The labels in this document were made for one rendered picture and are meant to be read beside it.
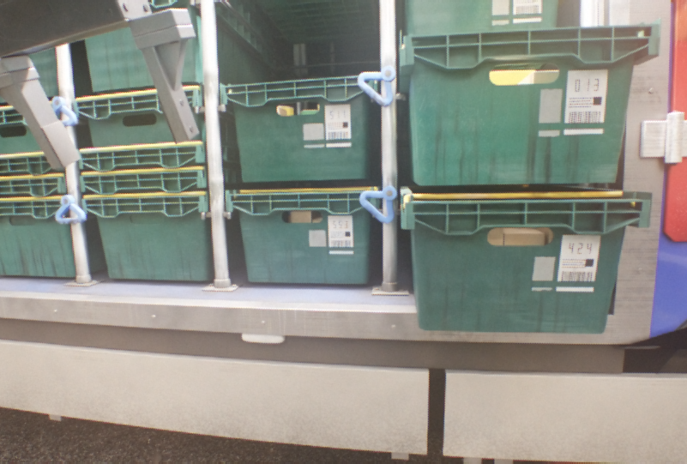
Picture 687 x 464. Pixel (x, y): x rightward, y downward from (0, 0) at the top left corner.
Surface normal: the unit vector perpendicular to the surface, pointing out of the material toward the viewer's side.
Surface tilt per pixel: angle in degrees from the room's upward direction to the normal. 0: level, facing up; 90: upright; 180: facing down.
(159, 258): 91
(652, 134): 90
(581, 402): 90
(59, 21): 113
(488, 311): 99
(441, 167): 94
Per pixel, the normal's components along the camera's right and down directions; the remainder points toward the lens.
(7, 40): -0.04, 0.51
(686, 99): -0.15, 0.12
